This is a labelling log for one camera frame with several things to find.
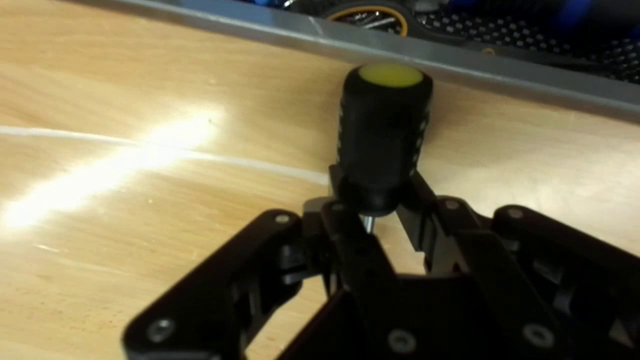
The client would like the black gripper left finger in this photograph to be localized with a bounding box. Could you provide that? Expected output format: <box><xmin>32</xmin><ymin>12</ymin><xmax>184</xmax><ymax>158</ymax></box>
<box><xmin>120</xmin><ymin>196</ymin><xmax>400</xmax><ymax>360</ymax></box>

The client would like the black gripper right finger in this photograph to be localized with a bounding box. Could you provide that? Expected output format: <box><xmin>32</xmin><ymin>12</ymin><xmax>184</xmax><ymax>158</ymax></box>
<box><xmin>398</xmin><ymin>167</ymin><xmax>640</xmax><ymax>360</ymax></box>

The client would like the stubby black yellow screwdriver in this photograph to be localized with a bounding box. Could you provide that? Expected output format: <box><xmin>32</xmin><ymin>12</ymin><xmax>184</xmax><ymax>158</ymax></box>
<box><xmin>328</xmin><ymin>59</ymin><xmax>436</xmax><ymax>236</ymax></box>

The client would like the black perforated drawer liner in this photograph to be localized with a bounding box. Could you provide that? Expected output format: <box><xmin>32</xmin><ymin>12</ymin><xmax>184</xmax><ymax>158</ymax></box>
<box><xmin>411</xmin><ymin>0</ymin><xmax>640</xmax><ymax>86</ymax></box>

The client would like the grey tool cabinet wood top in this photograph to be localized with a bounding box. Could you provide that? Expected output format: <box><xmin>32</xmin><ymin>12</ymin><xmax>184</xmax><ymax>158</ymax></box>
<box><xmin>0</xmin><ymin>0</ymin><xmax>640</xmax><ymax>360</ymax></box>

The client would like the black round tool orange ring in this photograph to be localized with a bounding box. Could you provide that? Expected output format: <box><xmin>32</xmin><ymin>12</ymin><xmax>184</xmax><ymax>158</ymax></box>
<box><xmin>318</xmin><ymin>0</ymin><xmax>416</xmax><ymax>39</ymax></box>

